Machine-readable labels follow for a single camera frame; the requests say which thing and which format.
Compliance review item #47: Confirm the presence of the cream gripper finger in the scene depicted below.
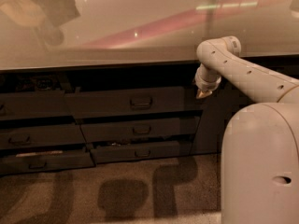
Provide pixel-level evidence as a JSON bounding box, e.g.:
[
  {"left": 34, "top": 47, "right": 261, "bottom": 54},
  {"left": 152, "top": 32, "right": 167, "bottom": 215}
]
[{"left": 196, "top": 90, "right": 212, "bottom": 99}]

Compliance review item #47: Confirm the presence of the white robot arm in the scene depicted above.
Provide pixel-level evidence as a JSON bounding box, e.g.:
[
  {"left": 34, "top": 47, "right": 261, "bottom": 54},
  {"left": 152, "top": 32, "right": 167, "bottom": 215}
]
[{"left": 194, "top": 36, "right": 299, "bottom": 104}]

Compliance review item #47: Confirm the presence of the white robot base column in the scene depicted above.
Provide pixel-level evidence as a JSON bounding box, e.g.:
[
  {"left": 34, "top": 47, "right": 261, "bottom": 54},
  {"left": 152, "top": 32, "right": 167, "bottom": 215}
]
[{"left": 221, "top": 103, "right": 299, "bottom": 224}]

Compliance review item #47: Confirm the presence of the dark drawer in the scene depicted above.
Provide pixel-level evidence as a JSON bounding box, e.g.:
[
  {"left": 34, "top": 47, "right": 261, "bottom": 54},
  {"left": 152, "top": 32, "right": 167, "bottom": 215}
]
[
  {"left": 91, "top": 140, "right": 192, "bottom": 163},
  {"left": 0, "top": 91, "right": 69, "bottom": 120},
  {"left": 65, "top": 86, "right": 200, "bottom": 119},
  {"left": 81, "top": 117, "right": 199, "bottom": 143},
  {"left": 0, "top": 150, "right": 94, "bottom": 175},
  {"left": 0, "top": 124, "right": 85, "bottom": 149}
]

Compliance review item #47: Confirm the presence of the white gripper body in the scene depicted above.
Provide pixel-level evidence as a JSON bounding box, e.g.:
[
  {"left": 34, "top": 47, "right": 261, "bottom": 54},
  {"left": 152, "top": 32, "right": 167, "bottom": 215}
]
[{"left": 194, "top": 64, "right": 221, "bottom": 92}]

